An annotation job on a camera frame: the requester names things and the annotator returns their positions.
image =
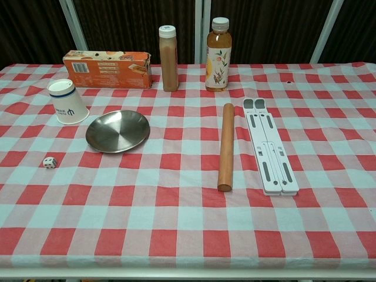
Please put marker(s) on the round metal plate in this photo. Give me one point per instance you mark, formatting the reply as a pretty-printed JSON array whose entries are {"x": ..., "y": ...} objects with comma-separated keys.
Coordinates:
[{"x": 117, "y": 133}]

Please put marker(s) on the dark brown partition panel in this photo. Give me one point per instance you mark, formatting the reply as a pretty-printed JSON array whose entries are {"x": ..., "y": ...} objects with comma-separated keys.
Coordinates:
[
  {"x": 123, "y": 23},
  {"x": 29, "y": 23},
  {"x": 358, "y": 29},
  {"x": 279, "y": 29}
]

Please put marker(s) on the white die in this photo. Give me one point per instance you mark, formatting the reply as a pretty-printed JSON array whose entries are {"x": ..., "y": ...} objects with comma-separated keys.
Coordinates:
[{"x": 49, "y": 163}]

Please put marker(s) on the brown bottle white cap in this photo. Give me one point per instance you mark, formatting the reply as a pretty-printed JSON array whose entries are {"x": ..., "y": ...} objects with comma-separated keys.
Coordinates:
[{"x": 169, "y": 64}]

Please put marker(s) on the red white checkered tablecloth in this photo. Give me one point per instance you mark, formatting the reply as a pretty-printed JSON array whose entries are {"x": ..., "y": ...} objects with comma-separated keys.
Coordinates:
[{"x": 176, "y": 220}]

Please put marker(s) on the white folding laptop stand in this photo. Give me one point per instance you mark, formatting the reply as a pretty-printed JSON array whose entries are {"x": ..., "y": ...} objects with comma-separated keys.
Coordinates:
[{"x": 270, "y": 147}]

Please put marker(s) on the orange cardboard carton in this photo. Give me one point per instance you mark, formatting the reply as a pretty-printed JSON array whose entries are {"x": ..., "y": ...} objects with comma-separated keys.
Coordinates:
[{"x": 111, "y": 76}]

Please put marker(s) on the wooden rolling pin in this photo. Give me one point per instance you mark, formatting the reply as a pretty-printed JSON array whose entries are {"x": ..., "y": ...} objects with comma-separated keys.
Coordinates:
[{"x": 226, "y": 147}]

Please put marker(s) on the white paper cup blue band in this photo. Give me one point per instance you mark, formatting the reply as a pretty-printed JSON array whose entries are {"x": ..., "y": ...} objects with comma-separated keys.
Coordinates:
[{"x": 69, "y": 105}]

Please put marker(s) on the orange tea bottle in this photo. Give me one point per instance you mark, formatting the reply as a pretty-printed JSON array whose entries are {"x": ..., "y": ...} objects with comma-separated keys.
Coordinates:
[{"x": 218, "y": 58}]

